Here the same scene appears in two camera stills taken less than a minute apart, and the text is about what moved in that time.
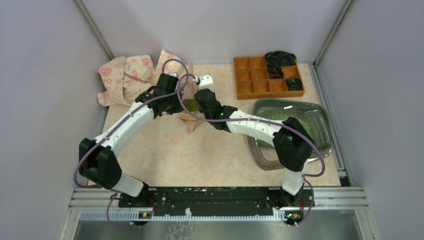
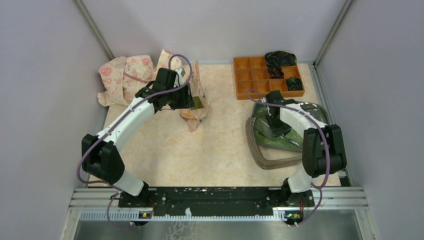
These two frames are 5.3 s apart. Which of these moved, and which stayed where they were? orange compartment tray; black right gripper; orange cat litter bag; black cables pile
Moved: black right gripper
Stayed: black cables pile; orange cat litter bag; orange compartment tray
